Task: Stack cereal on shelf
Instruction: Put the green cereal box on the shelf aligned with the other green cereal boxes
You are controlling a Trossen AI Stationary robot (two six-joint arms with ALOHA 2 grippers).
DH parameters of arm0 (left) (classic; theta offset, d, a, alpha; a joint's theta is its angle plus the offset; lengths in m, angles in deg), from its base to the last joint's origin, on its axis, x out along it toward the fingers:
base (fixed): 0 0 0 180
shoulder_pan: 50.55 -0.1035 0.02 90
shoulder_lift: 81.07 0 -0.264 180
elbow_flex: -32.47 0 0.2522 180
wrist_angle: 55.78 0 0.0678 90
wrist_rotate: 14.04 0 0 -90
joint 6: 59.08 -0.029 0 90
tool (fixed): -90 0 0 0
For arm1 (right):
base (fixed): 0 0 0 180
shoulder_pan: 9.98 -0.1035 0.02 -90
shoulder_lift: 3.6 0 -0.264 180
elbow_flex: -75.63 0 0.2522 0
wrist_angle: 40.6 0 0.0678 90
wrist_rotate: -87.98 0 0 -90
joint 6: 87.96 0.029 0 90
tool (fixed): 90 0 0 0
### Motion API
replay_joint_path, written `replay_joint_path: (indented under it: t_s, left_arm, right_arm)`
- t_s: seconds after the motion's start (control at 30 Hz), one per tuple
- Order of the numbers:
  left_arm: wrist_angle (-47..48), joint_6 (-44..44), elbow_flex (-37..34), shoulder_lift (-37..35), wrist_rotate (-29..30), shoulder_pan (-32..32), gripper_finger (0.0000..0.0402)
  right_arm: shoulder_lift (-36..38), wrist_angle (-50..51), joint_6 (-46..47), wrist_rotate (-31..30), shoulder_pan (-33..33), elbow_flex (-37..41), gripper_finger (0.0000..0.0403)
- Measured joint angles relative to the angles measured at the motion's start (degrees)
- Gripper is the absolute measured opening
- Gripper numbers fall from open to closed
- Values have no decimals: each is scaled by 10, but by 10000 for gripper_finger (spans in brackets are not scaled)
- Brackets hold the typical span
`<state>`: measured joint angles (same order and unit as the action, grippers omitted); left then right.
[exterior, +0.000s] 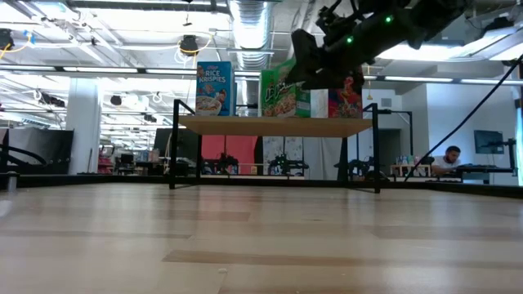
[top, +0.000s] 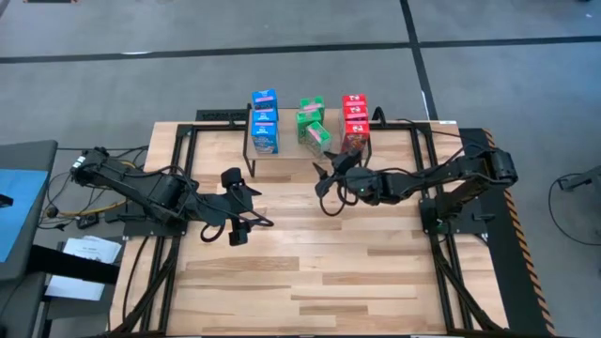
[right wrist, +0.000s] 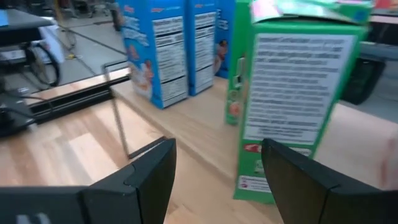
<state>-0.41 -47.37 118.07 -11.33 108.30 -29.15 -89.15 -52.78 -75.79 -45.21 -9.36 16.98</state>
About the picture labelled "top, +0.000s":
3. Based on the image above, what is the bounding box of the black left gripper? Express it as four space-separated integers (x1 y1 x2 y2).
199 167 263 248

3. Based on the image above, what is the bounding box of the grey stand foot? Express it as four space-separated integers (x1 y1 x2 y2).
557 163 601 192

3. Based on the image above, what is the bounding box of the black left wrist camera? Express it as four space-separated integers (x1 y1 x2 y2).
233 189 257 217

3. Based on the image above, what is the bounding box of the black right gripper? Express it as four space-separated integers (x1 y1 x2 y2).
313 149 382 207

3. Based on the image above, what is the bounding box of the white paper sheet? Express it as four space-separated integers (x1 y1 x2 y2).
62 235 123 265
44 274 107 301

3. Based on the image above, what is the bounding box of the black aluminium table frame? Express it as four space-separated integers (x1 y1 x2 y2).
110 108 558 338

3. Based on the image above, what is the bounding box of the grey table with blue mat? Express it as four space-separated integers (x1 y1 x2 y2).
0 139 59 338

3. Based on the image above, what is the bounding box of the blue Rice Krispies cereal box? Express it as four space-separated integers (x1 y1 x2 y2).
250 120 280 155
251 88 279 112
252 108 280 124

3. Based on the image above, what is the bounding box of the wooden shelf with black legs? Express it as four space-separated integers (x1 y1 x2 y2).
242 105 373 178

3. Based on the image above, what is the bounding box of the black floor cable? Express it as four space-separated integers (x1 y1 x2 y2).
547 172 601 248

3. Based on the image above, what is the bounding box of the green Apple Jacks cereal box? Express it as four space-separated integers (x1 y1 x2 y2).
300 96 326 114
304 121 332 156
295 110 324 145

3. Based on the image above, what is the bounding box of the black floor tape line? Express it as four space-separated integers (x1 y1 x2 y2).
398 0 439 121
0 35 601 66

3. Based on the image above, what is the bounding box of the yellow floor cable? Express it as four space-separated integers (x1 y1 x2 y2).
45 159 137 220

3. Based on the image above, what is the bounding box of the black power adapter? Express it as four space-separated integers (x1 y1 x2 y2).
75 213 100 230

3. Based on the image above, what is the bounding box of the black flat bar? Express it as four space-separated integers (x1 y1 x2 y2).
27 244 122 285

